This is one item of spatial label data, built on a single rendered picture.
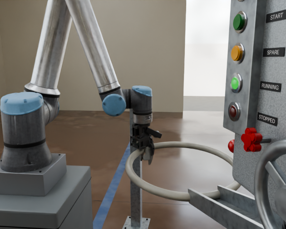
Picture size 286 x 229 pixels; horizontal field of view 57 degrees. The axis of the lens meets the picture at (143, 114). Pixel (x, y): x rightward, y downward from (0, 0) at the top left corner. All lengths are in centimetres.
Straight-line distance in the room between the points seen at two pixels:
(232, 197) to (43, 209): 62
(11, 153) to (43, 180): 15
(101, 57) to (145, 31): 590
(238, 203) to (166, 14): 629
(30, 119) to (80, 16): 42
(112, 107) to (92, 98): 617
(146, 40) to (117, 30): 76
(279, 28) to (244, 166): 24
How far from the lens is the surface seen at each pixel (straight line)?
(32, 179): 106
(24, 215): 102
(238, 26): 49
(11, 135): 107
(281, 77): 43
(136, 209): 225
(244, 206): 87
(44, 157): 110
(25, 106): 104
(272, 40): 46
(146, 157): 127
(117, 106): 102
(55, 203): 102
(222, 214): 75
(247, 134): 44
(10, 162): 109
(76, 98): 733
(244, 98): 48
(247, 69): 47
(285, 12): 44
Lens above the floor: 134
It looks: 12 degrees down
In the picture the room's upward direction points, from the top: straight up
